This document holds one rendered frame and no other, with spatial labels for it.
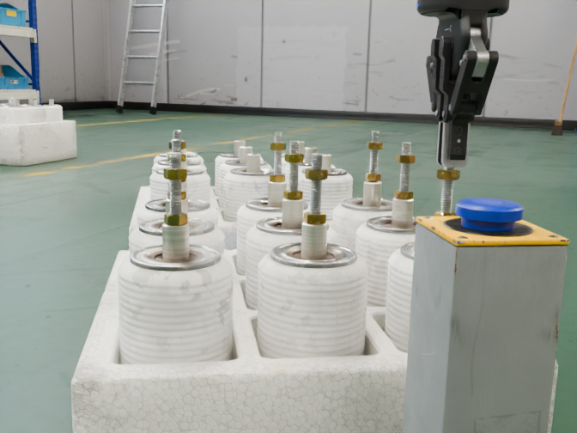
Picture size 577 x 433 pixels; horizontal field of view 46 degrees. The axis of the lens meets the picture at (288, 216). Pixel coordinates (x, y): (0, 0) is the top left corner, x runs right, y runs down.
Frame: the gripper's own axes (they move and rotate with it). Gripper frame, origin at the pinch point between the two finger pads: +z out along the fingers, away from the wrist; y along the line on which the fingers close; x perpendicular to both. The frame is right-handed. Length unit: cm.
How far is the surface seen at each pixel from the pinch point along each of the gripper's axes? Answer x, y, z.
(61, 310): -50, -56, 35
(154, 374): -24.6, 9.6, 16.9
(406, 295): -4.0, 2.8, 12.8
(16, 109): -119, -247, 9
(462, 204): -4.7, 18.0, 2.2
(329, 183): -4.9, -48.2, 10.7
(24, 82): -217, -565, 0
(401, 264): -4.4, 1.8, 10.3
